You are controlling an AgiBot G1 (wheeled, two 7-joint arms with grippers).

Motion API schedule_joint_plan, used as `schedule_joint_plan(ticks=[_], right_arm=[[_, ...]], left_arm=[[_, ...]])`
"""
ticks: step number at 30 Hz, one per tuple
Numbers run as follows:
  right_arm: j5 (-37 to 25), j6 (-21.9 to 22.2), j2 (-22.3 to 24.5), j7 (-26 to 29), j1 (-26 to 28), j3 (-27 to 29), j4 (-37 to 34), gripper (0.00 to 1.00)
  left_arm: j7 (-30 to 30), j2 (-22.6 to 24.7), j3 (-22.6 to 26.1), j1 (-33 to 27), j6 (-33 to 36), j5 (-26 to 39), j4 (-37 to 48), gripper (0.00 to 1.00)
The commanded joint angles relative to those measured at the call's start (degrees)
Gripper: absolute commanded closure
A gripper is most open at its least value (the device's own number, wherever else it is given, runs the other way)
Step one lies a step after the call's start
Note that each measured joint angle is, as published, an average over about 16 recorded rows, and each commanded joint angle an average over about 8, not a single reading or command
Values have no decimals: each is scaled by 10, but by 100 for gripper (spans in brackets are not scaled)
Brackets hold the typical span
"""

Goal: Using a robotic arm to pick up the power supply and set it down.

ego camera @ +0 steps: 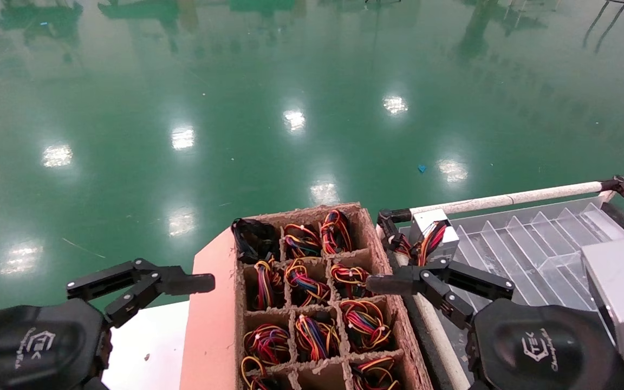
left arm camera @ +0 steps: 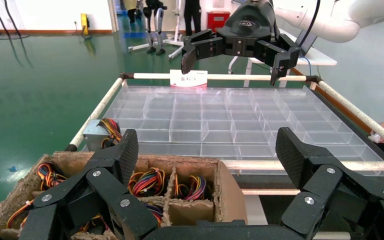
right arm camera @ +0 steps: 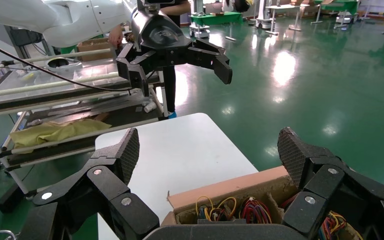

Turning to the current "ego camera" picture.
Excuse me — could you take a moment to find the clear acrylic divider tray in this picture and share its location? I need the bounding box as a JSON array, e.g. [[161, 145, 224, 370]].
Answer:
[[449, 195, 624, 326]]

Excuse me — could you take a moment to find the black pipe corner joint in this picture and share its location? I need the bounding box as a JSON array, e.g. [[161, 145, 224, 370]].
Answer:
[[600, 174, 624, 205], [377, 209, 415, 255]]

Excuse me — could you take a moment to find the power supply with black wires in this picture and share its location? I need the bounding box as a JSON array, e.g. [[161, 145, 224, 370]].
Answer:
[[231, 218, 281, 264]]

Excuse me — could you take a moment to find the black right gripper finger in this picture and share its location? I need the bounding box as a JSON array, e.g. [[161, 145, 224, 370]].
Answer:
[[365, 257, 515, 330]]

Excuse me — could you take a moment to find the brown cardboard divider carton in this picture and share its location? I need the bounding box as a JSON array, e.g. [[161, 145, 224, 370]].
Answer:
[[179, 202, 434, 390]]

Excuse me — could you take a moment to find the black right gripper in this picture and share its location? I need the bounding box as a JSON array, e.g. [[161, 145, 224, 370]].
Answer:
[[466, 299, 621, 390]]

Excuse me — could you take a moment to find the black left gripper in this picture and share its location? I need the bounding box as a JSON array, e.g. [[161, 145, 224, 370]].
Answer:
[[0, 301, 113, 390]]

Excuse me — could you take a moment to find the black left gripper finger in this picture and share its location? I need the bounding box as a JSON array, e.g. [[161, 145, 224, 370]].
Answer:
[[66, 258, 216, 329]]

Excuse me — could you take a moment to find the white cart rail pipe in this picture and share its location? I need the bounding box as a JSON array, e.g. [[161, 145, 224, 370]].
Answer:
[[409, 181, 605, 217], [377, 225, 472, 390]]

